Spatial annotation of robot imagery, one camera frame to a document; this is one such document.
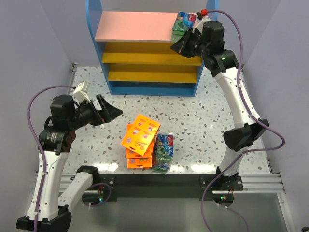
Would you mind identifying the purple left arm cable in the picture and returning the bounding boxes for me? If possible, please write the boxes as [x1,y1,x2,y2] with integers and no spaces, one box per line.
[27,85,75,232]

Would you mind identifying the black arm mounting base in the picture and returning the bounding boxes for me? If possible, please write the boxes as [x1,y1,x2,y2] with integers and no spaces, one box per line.
[82,174,244,203]

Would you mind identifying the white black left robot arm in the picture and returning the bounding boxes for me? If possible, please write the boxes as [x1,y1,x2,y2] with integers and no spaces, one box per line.
[16,94,123,232]

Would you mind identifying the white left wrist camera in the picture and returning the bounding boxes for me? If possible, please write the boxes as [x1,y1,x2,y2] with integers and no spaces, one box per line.
[73,81,91,103]

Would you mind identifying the blue shelf unit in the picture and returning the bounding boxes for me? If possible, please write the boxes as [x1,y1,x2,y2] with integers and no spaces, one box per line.
[85,0,220,97]

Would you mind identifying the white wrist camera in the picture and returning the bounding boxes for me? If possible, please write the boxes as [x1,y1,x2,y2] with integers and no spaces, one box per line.
[192,9,210,33]
[73,81,91,103]

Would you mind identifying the green sponge pack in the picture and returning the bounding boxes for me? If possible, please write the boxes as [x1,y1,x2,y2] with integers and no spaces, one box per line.
[154,133,174,164]
[171,12,197,42]
[152,164,169,175]

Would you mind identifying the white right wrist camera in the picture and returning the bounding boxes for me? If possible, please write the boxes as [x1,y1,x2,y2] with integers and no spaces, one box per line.
[192,9,210,33]

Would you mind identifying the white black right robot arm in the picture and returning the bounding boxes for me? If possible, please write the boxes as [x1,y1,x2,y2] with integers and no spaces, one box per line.
[170,21,269,188]

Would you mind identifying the orange sponge box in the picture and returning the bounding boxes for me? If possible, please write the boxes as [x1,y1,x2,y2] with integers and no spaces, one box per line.
[121,122,158,157]
[121,114,161,156]
[127,158,152,169]

